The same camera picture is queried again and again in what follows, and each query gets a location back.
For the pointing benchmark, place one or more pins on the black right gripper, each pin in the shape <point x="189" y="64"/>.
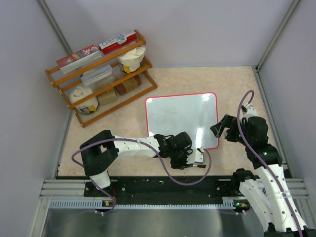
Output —
<point x="228" y="121"/>

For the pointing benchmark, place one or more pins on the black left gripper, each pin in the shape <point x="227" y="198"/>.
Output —
<point x="183" y="164"/>

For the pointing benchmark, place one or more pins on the pink framed whiteboard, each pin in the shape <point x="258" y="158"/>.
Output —
<point x="193" y="113"/>

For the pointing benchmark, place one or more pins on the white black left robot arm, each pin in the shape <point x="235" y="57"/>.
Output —
<point x="99" y="152"/>

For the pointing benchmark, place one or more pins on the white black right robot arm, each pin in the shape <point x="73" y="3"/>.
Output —
<point x="268" y="195"/>

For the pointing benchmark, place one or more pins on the brown block right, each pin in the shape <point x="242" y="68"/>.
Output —
<point x="128" y="85"/>

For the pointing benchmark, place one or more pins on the tan block left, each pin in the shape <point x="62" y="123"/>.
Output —
<point x="107" y="97"/>

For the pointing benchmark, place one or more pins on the white bag upper shelf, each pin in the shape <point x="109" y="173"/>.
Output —
<point x="130" y="61"/>

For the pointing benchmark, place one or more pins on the orange wooden shelf rack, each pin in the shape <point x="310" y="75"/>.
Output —
<point x="83" y="101"/>

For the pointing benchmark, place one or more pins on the clear plastic box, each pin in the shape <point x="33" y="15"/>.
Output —
<point x="94" y="75"/>

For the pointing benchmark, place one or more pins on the red foil box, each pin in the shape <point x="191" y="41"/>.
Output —
<point x="110" y="45"/>

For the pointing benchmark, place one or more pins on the red white wrap box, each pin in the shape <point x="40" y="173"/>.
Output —
<point x="79" y="59"/>

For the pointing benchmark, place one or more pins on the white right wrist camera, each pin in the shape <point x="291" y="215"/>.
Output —
<point x="248" y="110"/>

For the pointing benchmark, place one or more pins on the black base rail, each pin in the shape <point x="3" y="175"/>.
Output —
<point x="162" y="190"/>

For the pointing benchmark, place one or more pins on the grey slotted cable duct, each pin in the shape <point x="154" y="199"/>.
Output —
<point x="226" y="204"/>

